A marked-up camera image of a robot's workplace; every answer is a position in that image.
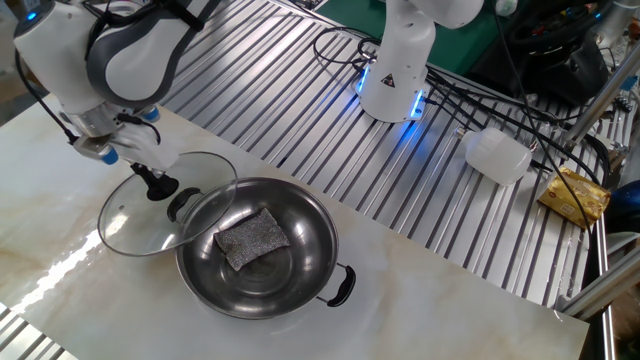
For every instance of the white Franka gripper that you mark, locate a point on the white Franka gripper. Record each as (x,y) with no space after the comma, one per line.
(150,150)

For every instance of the glass lid with black knob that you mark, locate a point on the glass lid with black knob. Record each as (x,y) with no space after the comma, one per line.
(130,230)

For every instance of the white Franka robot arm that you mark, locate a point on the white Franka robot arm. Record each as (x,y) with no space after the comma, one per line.
(400,60)

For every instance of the grey metallic scouring sponge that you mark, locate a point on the grey metallic scouring sponge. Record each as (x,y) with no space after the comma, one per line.
(250,240)

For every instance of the marble pattern mat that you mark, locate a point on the marble pattern mat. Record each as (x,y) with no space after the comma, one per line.
(425,325)

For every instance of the large white LED bulb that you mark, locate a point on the large white LED bulb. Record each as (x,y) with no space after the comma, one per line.
(500,157)

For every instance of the small white round object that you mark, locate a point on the small white round object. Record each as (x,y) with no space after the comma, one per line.
(506,6)

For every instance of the golden foil packet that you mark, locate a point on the golden foil packet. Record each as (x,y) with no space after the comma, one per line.
(575,197)

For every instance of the black racing wheel controller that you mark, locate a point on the black racing wheel controller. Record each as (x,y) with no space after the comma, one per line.
(575,75)

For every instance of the dark blue round object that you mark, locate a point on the dark blue round object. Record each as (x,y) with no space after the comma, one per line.
(627,205)

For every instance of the silver wrist camera blue cap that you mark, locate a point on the silver wrist camera blue cap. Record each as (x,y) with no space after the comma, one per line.
(95,149)

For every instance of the slanted aluminium frame bar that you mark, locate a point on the slanted aluminium frame bar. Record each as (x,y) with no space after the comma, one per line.
(600,100)

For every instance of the aluminium frame rail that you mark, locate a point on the aluminium frame rail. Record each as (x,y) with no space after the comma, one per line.
(600,290)

